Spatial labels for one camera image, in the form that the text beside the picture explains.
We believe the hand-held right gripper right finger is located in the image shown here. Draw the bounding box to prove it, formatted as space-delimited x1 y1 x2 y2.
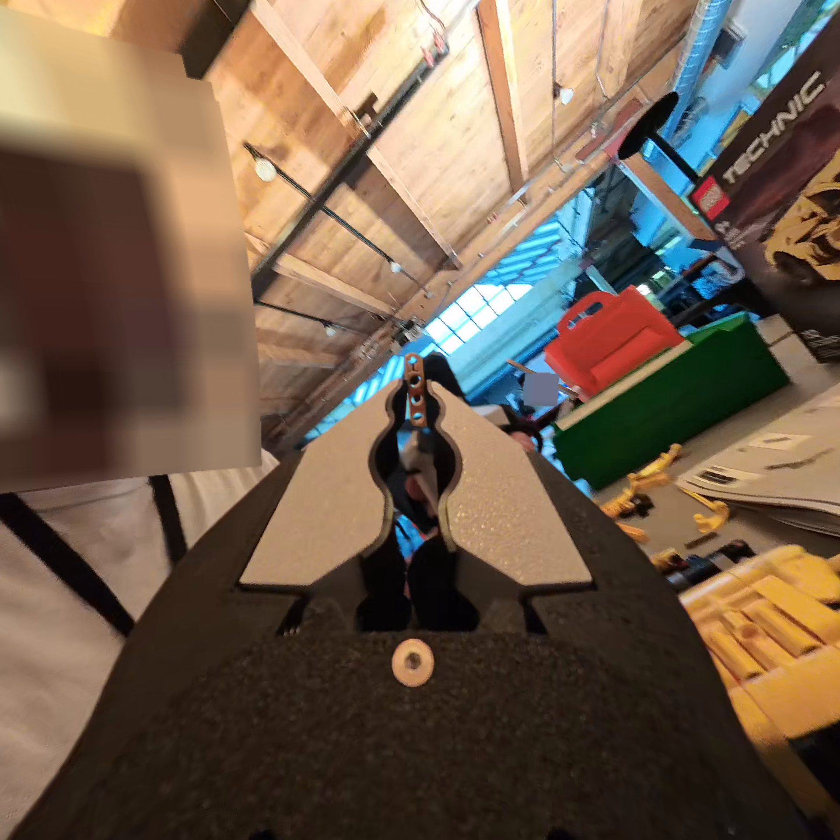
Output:
430 381 593 608

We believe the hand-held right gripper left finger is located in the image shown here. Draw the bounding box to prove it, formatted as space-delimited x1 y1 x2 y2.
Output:
239 379 403 624

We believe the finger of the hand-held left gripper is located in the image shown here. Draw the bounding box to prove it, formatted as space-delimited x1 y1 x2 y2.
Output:
402 433 439 519

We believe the small yellow angled beam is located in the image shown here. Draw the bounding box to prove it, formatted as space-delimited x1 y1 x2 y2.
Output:
403 353 432 429

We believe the document holder stand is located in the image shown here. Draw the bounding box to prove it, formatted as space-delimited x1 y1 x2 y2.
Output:
507 357 585 401

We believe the pile of loose building pieces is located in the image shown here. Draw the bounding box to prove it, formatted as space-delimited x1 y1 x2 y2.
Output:
598 443 683 542

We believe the red storage bin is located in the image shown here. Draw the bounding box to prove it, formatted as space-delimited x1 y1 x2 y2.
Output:
545 285 686 398

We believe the green storage bin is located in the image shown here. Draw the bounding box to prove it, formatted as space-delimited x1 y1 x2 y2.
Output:
553 314 791 490

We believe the yellow piece with long rod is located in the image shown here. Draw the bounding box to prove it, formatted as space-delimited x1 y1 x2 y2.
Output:
682 489 731 534

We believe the open instruction booklet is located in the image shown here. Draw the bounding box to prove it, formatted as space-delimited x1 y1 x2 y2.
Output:
676 387 840 536

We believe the partly built yellow toy car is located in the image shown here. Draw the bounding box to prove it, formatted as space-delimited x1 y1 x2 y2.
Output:
650 541 840 840

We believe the white t-shirt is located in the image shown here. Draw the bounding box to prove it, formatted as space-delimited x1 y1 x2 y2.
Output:
0 449 280 834

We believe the toy car box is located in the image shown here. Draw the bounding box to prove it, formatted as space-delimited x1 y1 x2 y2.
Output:
689 20 840 362

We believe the black lanyard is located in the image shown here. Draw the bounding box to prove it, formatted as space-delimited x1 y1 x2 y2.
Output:
0 474 188 637

